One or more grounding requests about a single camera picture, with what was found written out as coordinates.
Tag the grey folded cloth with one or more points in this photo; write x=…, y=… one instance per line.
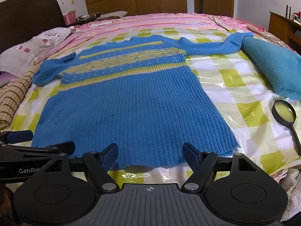
x=112, y=15

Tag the blue knitted sweater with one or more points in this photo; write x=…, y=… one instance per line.
x=131, y=103

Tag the red and white toy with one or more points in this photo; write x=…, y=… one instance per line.
x=296, y=17

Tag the beige floral cloth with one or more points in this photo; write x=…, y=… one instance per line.
x=221, y=20

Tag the purple pillow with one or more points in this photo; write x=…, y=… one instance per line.
x=6, y=78

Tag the pink striped bed sheet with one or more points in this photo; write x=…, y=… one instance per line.
x=164, y=20

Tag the pink floral quilt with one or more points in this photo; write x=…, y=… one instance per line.
x=237, y=23

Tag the teal fleece blanket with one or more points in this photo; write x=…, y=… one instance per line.
x=275, y=66

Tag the pink storage box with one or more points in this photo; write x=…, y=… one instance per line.
x=70, y=17

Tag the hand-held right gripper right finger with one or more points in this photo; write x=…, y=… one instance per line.
x=190, y=155

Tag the dark wooden headboard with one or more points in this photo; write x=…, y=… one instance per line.
x=28, y=14

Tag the white fluffy towel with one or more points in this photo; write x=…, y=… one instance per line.
x=292, y=186

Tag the grey printed pillow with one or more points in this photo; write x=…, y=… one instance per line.
x=28, y=49

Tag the metal bottle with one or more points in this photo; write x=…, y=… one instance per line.
x=288, y=11

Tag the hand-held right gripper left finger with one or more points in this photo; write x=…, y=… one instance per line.
x=110, y=153

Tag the wooden side cabinet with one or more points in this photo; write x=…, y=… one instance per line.
x=277, y=26

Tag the white paper strip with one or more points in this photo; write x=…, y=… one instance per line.
x=101, y=23

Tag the black magnifying glass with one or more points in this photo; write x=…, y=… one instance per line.
x=295, y=136

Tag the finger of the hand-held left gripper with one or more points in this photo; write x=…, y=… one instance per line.
x=61, y=147
x=20, y=136

